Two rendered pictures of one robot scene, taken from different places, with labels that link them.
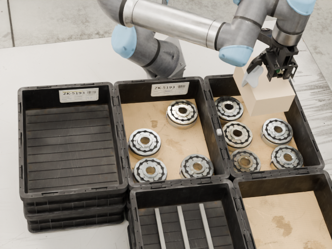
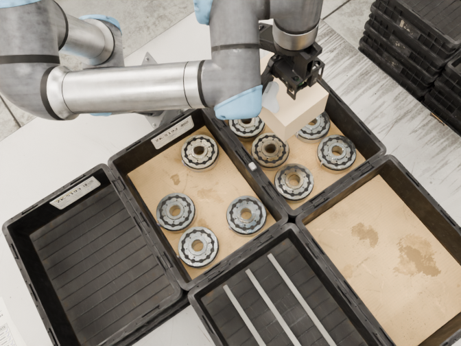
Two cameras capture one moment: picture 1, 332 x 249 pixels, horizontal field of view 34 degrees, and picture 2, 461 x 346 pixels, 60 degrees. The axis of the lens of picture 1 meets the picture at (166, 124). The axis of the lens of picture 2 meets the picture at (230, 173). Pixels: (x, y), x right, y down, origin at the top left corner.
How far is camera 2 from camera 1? 0.78 m
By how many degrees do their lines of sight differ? 16
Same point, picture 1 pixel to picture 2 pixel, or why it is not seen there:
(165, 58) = not seen: hidden behind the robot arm
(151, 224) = (227, 306)
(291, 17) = (299, 9)
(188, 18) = (146, 79)
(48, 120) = (59, 234)
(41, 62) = (25, 152)
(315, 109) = (331, 63)
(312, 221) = (394, 213)
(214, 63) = not seen: hidden behind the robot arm
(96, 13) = not seen: hidden behind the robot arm
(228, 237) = (315, 279)
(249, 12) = (231, 33)
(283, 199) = (352, 202)
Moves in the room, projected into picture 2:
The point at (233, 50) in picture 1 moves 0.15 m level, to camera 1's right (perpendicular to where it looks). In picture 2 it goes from (234, 104) to (330, 76)
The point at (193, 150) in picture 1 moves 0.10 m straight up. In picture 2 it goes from (232, 190) to (229, 177)
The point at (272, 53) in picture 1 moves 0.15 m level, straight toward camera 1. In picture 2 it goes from (283, 61) to (292, 134)
